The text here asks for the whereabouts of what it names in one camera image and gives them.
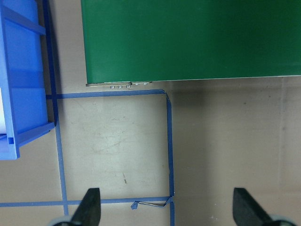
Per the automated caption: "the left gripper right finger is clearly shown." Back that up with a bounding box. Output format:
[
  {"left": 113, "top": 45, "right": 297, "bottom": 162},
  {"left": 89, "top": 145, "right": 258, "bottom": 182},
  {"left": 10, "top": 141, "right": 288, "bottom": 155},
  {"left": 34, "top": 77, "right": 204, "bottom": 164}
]
[{"left": 232, "top": 187, "right": 273, "bottom": 226}]

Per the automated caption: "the green conveyor belt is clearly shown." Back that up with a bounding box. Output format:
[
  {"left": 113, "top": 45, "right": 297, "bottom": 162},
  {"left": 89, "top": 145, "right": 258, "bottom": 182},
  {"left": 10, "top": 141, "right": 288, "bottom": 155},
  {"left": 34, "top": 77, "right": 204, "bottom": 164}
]
[{"left": 81, "top": 0, "right": 301, "bottom": 86}]

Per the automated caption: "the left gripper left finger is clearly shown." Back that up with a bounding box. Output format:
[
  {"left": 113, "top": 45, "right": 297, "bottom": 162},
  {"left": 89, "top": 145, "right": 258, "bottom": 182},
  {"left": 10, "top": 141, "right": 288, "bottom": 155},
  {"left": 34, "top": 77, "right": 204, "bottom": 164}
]
[{"left": 70, "top": 188, "right": 101, "bottom": 226}]

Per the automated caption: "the white foam pad left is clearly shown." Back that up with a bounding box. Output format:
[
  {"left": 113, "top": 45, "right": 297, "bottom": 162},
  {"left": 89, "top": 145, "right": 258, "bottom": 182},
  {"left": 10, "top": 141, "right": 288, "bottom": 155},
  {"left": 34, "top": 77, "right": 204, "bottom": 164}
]
[{"left": 0, "top": 91, "right": 6, "bottom": 134}]

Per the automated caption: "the left blue plastic bin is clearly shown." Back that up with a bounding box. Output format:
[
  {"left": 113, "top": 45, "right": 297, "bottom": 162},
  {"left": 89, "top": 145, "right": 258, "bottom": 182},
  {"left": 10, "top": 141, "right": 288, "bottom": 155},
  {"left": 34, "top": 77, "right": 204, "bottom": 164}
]
[{"left": 0, "top": 0, "right": 55, "bottom": 161}]

